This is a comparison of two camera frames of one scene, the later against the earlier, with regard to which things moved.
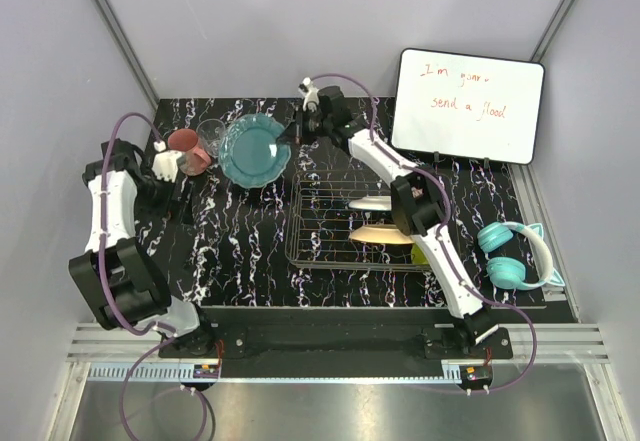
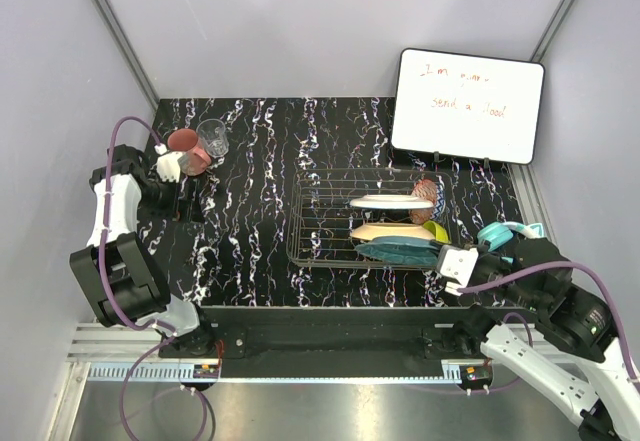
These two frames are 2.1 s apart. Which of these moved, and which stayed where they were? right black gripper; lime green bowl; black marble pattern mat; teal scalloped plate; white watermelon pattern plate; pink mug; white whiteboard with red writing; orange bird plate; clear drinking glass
Moved: lime green bowl; right black gripper; teal scalloped plate
Stayed: white whiteboard with red writing; orange bird plate; pink mug; white watermelon pattern plate; clear drinking glass; black marble pattern mat
